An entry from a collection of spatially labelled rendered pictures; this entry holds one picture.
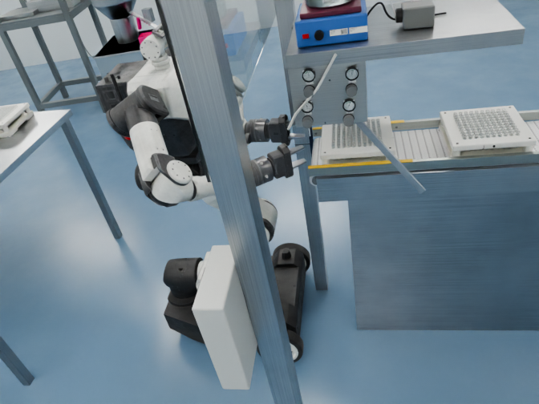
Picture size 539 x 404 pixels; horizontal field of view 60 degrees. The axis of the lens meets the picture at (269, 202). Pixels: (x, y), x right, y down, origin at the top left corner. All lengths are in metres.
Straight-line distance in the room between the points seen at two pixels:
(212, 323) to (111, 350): 1.63
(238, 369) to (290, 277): 1.26
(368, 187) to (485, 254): 0.57
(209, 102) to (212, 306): 0.36
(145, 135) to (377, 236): 0.94
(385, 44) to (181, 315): 1.48
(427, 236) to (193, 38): 1.34
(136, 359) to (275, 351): 1.35
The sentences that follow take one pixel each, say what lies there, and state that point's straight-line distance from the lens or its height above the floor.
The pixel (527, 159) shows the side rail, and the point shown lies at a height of 0.91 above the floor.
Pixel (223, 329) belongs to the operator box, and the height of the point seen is 1.10.
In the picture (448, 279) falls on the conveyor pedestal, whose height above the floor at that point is 0.32.
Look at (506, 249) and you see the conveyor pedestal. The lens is 1.94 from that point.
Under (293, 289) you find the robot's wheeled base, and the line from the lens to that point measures 2.16.
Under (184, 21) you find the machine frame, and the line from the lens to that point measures 0.68.
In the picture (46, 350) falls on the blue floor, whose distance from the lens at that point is 2.67.
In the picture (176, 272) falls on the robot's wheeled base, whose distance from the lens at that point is 2.18.
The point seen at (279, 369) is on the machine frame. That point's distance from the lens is 1.17.
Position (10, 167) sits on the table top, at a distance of 2.35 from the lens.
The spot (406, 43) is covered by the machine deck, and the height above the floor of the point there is 1.32.
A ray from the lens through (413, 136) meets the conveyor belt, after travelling 1.78.
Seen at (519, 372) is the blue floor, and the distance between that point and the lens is 2.19.
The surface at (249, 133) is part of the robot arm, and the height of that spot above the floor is 0.97.
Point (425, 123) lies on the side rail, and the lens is 1.81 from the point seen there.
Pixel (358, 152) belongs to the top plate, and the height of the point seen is 0.96.
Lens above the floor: 1.77
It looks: 36 degrees down
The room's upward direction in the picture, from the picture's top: 11 degrees counter-clockwise
